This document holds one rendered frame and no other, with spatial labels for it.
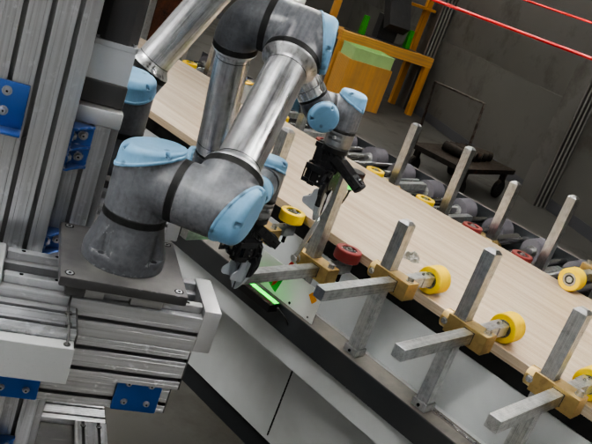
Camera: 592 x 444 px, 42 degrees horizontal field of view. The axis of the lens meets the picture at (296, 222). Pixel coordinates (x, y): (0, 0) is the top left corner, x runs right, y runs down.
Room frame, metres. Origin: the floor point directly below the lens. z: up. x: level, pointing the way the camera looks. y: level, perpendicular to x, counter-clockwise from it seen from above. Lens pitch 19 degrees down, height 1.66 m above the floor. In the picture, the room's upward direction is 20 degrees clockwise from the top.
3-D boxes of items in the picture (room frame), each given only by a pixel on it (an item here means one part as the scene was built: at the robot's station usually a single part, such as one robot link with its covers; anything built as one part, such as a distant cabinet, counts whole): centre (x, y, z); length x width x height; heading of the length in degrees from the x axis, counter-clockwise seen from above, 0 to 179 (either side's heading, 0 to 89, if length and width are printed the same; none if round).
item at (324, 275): (2.09, -0.10, 0.84); 0.14 x 0.06 x 0.05; 51
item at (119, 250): (1.30, 0.28, 1.09); 0.15 x 0.15 x 0.10
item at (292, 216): (2.31, 0.02, 0.85); 0.08 x 0.08 x 0.11
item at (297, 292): (2.10, -0.04, 0.75); 0.26 x 0.01 x 0.10; 51
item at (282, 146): (2.26, 0.12, 0.92); 0.04 x 0.04 x 0.48; 51
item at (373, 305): (1.94, -0.27, 0.87); 0.04 x 0.04 x 0.48; 51
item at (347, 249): (2.15, -0.18, 0.85); 0.08 x 0.08 x 0.11
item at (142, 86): (1.76, 0.47, 1.20); 0.13 x 0.12 x 0.14; 15
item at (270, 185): (1.72, 0.13, 1.12); 0.11 x 0.11 x 0.08; 85
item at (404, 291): (1.93, -0.29, 0.94); 0.14 x 0.06 x 0.05; 51
